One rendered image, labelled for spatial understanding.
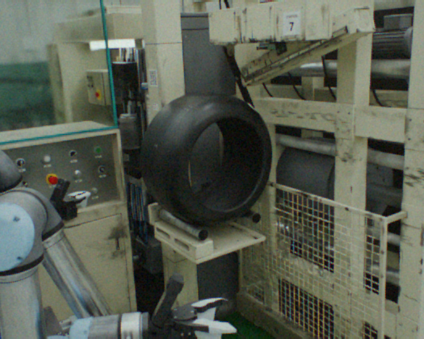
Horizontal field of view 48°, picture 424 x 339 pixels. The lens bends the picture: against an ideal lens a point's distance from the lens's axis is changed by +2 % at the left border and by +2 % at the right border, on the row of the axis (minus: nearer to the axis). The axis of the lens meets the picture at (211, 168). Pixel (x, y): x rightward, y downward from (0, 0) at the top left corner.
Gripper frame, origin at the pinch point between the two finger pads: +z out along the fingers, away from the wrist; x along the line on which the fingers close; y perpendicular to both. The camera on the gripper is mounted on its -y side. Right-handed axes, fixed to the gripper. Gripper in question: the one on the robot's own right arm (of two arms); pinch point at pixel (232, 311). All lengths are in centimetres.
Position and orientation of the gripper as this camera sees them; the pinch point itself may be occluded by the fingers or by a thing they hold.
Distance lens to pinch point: 111.7
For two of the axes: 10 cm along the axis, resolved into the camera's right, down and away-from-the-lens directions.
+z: 9.9, -0.7, 0.7
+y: 0.6, 9.9, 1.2
